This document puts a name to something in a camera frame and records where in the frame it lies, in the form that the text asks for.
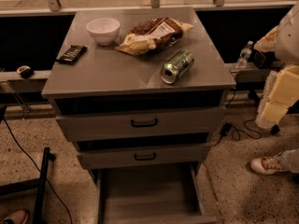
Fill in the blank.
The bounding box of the green soda can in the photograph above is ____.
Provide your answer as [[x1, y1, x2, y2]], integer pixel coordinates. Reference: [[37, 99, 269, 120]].
[[160, 49, 194, 84]]

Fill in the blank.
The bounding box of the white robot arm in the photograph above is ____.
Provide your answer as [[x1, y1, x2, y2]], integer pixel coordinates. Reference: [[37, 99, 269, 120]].
[[254, 3, 299, 129]]

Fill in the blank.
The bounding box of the grey drawer cabinet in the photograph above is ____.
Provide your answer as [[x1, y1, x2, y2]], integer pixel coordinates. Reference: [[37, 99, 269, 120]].
[[41, 7, 236, 179]]

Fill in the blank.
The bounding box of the grey top drawer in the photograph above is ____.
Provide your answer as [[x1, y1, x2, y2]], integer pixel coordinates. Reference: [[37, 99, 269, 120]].
[[57, 106, 225, 142]]

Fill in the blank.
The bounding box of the grey middle drawer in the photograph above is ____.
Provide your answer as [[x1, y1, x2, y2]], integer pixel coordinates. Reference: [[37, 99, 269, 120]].
[[77, 143, 210, 170]]

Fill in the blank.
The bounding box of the grey open bottom drawer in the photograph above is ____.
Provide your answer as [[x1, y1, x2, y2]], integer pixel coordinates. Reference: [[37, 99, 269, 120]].
[[94, 162, 217, 224]]

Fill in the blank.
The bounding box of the brown chip bag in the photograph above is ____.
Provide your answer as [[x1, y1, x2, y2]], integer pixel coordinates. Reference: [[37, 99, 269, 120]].
[[115, 17, 193, 56]]

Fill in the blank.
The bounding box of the white ceramic bowl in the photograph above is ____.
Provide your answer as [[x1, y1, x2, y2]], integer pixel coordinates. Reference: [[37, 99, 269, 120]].
[[86, 18, 121, 46]]

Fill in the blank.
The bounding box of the black candy bar pack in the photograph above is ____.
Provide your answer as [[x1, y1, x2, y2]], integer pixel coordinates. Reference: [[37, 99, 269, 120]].
[[57, 45, 87, 64]]

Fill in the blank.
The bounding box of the clear water bottle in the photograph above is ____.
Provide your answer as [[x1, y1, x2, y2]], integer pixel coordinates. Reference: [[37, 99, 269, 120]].
[[235, 41, 253, 69]]

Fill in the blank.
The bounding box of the black table leg right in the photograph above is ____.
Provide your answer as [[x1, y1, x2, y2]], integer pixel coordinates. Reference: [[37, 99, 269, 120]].
[[248, 90, 261, 107]]

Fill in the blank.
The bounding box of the small dark box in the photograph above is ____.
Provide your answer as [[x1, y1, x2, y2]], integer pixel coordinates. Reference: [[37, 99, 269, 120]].
[[253, 51, 275, 69]]

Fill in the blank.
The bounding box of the small black round device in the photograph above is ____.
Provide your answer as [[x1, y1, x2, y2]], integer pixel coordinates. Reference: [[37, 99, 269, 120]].
[[17, 65, 34, 78]]

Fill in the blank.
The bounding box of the white red sneaker right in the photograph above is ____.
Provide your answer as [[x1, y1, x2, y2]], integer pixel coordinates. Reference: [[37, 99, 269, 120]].
[[249, 153, 288, 175]]

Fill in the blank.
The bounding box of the white red sneaker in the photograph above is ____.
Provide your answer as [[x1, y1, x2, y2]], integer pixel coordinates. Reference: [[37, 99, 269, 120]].
[[249, 153, 288, 175], [0, 209, 29, 224]]

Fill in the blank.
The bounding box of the grey pant leg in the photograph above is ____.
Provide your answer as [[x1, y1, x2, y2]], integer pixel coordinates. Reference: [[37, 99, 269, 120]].
[[279, 148, 299, 174]]

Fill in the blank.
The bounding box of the white red sneaker left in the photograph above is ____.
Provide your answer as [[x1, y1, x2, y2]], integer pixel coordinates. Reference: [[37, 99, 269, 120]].
[[0, 209, 29, 224]]

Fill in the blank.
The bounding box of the black stand frame left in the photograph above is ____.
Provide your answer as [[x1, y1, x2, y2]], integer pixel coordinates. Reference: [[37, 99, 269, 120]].
[[0, 147, 55, 224]]

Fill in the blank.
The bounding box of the black floor cable left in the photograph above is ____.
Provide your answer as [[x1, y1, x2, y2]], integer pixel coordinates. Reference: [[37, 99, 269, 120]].
[[2, 117, 74, 224]]

